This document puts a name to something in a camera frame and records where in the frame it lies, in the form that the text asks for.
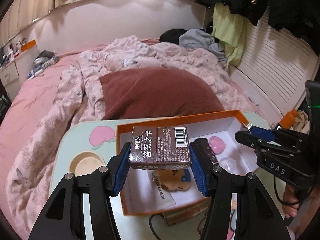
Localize pink heart-shaped case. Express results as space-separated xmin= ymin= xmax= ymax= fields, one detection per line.
xmin=209 ymin=136 xmax=226 ymax=154

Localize clear plastic wrap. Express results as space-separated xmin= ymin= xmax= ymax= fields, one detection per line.
xmin=219 ymin=157 xmax=237 ymax=173

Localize brown bear plush coaster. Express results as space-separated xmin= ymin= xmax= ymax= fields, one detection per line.
xmin=155 ymin=169 xmax=191 ymax=191

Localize brown card box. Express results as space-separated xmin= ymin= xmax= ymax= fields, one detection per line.
xmin=129 ymin=126 xmax=191 ymax=170

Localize person's right hand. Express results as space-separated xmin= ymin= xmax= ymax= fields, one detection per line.
xmin=283 ymin=184 xmax=319 ymax=218

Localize black red patterned pouch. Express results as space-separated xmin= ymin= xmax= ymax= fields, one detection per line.
xmin=194 ymin=138 xmax=219 ymax=166

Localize orange bottle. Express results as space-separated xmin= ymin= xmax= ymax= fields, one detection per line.
xmin=279 ymin=109 xmax=298 ymax=129

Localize orange cardboard box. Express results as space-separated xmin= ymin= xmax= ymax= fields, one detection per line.
xmin=116 ymin=111 xmax=258 ymax=216

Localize mint green lap table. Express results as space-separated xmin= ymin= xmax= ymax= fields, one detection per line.
xmin=50 ymin=113 xmax=285 ymax=239

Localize white paper sachet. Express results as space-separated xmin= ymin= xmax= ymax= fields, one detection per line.
xmin=148 ymin=170 xmax=176 ymax=211

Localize golden perfume bottle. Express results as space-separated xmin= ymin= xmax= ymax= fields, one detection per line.
xmin=163 ymin=201 xmax=210 ymax=226

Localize dark red pillow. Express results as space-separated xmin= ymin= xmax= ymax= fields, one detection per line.
xmin=99 ymin=68 xmax=224 ymax=120

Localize pink floral duvet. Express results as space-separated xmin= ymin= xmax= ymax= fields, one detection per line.
xmin=5 ymin=36 xmax=254 ymax=229

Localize light green hanging garment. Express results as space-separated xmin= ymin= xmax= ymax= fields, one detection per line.
xmin=212 ymin=3 xmax=248 ymax=67

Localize grey blue clothes pile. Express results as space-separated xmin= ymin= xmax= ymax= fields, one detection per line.
xmin=178 ymin=29 xmax=226 ymax=61

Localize grey clothes by cabinet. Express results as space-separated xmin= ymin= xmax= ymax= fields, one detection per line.
xmin=28 ymin=50 xmax=60 ymax=80

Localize black clothes on bed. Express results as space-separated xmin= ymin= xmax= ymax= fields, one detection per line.
xmin=159 ymin=29 xmax=187 ymax=45

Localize black hanging clothes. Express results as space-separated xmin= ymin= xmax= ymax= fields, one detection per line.
xmin=195 ymin=0 xmax=319 ymax=55

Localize white bedside drawer cabinet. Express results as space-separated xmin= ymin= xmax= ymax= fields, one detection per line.
xmin=1 ymin=45 xmax=39 ymax=101

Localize small orange box on shelf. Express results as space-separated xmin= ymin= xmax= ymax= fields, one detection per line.
xmin=21 ymin=40 xmax=36 ymax=52

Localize black cable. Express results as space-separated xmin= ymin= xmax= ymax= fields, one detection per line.
xmin=149 ymin=213 xmax=208 ymax=240

